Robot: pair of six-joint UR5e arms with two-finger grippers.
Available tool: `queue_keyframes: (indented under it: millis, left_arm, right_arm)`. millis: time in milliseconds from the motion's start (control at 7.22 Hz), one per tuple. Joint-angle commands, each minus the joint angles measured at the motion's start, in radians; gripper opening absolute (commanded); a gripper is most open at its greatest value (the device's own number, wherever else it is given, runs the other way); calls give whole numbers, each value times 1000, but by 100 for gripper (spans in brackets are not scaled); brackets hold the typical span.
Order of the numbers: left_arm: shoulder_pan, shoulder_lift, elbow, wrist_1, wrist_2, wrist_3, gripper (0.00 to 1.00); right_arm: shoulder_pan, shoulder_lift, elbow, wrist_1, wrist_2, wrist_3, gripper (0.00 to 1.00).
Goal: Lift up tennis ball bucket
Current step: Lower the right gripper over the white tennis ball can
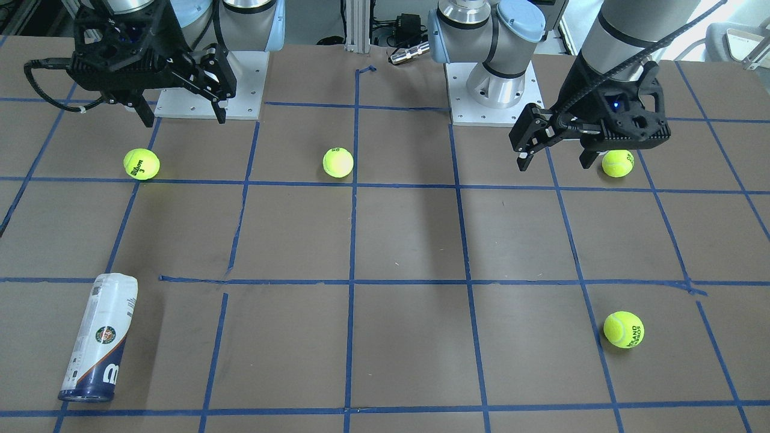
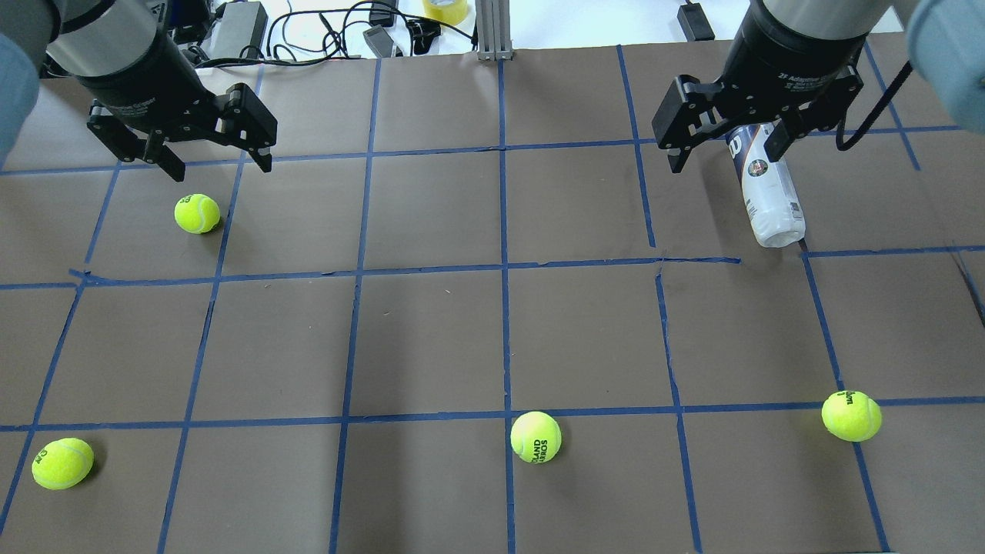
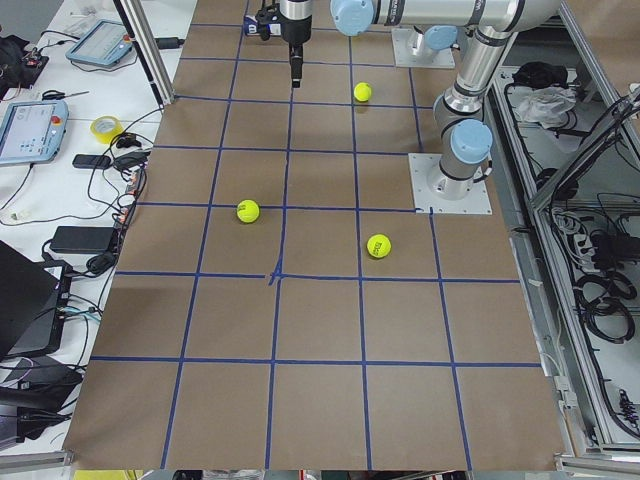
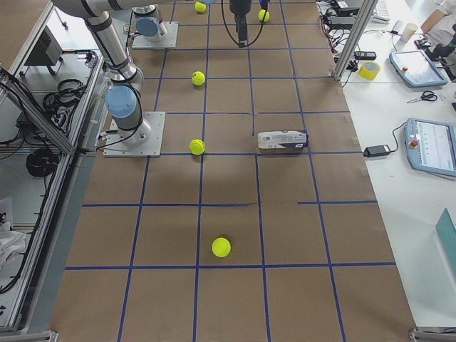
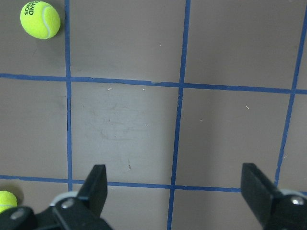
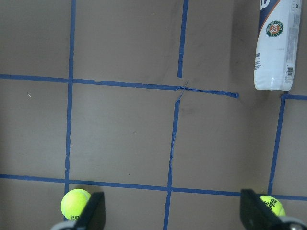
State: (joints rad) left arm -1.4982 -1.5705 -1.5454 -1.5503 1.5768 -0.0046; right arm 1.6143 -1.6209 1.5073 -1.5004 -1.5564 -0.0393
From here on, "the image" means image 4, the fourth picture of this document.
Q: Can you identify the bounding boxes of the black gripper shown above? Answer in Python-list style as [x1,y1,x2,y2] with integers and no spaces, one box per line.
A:
[229,0,252,48]

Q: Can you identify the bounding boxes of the white blue tennis ball can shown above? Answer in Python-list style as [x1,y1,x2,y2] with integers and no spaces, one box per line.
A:
[257,130,309,149]

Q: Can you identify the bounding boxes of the tennis ball near arm base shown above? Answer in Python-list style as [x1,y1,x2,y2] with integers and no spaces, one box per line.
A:
[189,139,206,156]

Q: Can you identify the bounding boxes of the tennis ball top right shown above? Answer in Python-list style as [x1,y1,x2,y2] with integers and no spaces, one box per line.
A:
[258,9,270,23]

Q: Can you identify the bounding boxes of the tennis ball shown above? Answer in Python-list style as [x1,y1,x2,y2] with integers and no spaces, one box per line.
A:
[195,1,207,14]
[191,71,206,86]
[258,9,270,23]
[212,237,232,258]

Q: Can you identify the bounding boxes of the tennis ball top left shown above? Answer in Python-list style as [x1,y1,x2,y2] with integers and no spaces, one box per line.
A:
[195,1,207,14]

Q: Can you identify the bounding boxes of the tennis ball middle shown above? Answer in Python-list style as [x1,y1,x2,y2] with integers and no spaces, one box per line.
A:
[191,71,206,86]

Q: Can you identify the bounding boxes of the tennis ball front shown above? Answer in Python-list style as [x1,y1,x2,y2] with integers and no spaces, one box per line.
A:
[212,237,232,258]

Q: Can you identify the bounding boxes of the black phone device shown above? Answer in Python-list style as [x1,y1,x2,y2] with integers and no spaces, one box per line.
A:
[353,51,377,61]

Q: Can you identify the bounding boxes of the yellow tape roll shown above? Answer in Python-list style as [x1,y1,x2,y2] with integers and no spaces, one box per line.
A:
[358,61,380,81]

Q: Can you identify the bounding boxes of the white paper cup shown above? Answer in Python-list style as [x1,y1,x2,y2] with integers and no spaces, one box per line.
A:
[400,23,418,43]

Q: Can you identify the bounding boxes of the upper teach pendant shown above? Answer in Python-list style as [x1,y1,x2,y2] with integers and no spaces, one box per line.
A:
[389,50,447,88]

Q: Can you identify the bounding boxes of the teach pendant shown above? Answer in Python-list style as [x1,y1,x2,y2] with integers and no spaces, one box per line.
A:
[389,50,447,88]
[404,118,455,177]

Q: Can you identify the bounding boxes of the black power adapter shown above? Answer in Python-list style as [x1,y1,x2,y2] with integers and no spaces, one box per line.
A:
[363,145,391,157]

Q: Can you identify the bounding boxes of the grey control box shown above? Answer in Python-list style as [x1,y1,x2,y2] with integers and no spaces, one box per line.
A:
[24,26,63,76]

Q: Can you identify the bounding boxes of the person in white shirt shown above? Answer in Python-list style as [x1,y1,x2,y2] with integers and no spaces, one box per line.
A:
[421,0,455,47]

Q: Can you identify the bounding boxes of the lower teach pendant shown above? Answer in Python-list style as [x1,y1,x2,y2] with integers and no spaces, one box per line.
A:
[404,118,455,177]

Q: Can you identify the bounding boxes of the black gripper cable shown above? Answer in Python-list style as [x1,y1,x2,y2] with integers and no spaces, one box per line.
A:
[220,0,269,48]

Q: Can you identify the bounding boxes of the aluminium frame post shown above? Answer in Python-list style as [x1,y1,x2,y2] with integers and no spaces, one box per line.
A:
[332,0,378,81]

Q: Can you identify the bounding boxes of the black handled scissors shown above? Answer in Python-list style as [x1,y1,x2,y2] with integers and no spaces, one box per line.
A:
[407,90,437,103]

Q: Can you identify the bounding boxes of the coiled black cables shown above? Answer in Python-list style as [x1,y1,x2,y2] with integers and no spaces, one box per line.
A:
[42,78,88,124]

